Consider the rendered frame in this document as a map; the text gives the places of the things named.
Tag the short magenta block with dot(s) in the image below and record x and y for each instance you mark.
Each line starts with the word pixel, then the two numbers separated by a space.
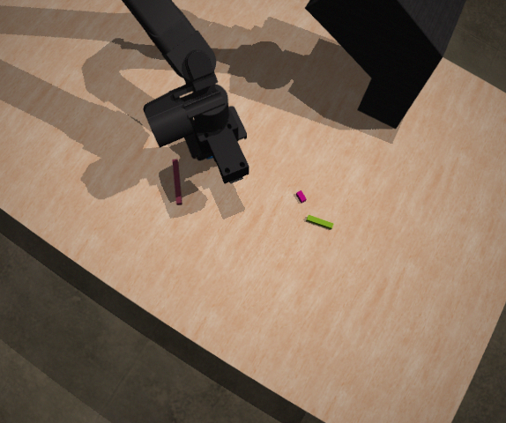
pixel 301 197

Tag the dark pink rectangular rod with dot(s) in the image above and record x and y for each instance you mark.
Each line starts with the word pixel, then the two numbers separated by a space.
pixel 178 194

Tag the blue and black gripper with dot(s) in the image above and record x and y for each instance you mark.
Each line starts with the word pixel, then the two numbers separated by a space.
pixel 194 147

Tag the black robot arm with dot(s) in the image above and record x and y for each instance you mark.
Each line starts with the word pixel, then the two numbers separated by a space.
pixel 169 115

